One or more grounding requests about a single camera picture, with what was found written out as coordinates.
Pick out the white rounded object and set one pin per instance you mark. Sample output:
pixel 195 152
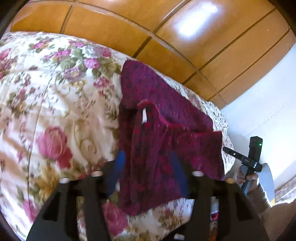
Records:
pixel 268 180

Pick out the person's right hand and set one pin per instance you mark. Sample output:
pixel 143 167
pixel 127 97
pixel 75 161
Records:
pixel 240 174

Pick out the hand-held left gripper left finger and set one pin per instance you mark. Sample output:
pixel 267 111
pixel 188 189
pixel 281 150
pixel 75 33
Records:
pixel 120 163

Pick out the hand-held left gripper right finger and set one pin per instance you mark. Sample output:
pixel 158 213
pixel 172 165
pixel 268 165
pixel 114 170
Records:
pixel 178 171

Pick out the wooden panelled headboard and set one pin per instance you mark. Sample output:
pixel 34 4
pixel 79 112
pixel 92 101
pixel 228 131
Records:
pixel 161 34

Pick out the maroon knit garment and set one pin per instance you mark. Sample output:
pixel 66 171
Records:
pixel 161 148

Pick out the floral bedspread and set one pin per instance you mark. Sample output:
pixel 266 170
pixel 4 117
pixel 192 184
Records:
pixel 57 111

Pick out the person's brown clothing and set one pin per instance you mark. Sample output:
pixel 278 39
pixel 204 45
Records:
pixel 282 222

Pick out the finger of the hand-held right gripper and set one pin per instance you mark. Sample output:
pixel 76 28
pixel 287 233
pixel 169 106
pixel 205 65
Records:
pixel 233 153

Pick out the person's right forearm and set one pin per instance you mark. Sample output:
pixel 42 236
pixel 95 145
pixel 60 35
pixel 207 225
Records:
pixel 260 197

